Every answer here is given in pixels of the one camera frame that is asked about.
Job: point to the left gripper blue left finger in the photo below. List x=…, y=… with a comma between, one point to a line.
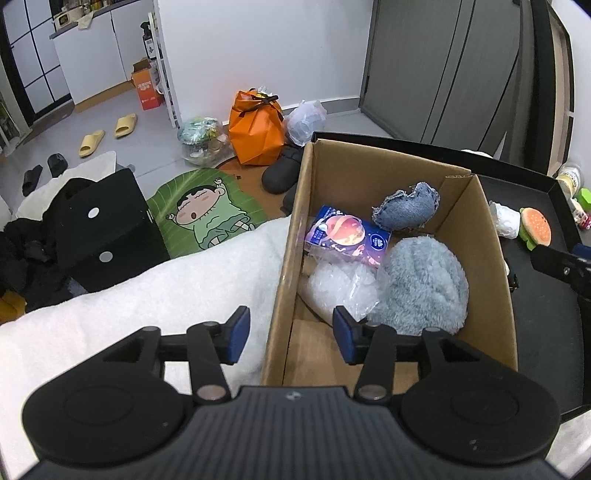
x=235, y=334

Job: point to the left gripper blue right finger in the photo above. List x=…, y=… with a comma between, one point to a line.
x=352, y=338

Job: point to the clear plastic bag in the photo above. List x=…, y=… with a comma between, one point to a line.
x=324, y=285

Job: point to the hamburger plush toy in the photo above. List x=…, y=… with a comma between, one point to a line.
x=534, y=228

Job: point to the fluffy light blue plush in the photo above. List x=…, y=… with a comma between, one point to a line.
x=421, y=285

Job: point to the blue tissue pack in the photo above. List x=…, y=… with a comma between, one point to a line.
x=339, y=236

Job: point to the grey denim octopus toy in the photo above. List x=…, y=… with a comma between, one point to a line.
x=407, y=209

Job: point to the black beaded pouch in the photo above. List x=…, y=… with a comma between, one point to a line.
x=512, y=278

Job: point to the small figurine toys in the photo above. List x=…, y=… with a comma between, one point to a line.
x=581, y=218

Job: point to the white blanket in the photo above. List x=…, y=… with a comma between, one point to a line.
x=172, y=296

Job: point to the green hexagonal container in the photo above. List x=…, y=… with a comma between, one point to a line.
x=583, y=197

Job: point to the black shallow tray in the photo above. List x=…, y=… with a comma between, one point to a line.
x=553, y=337

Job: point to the white yellow canister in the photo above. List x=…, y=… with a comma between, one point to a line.
x=570, y=179

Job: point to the green cartoon floor mat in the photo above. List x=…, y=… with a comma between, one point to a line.
x=203, y=208

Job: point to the black shoe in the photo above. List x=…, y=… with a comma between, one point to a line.
x=280, y=176

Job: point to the black bag with white dots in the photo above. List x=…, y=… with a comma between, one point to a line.
x=97, y=234

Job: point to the clear bag with green items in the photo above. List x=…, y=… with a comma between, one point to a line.
x=203, y=142

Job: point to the leaning black framed board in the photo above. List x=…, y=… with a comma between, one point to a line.
x=555, y=88

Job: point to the orange paper bag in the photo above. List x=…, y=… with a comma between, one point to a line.
x=255, y=128

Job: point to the white plastic bag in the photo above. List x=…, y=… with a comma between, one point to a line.
x=309, y=117

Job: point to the grey door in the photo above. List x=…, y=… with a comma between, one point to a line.
x=443, y=72

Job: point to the yellow slipper right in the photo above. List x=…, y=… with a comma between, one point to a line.
x=125, y=125

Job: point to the yellow slipper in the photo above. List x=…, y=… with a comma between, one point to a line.
x=125, y=125
x=90, y=142

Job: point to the yellow slipper left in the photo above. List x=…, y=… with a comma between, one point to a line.
x=90, y=142

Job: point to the orange cardboard box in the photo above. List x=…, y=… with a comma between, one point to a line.
x=144, y=82

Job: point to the white kitchen cabinet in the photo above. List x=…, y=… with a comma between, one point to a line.
x=102, y=56

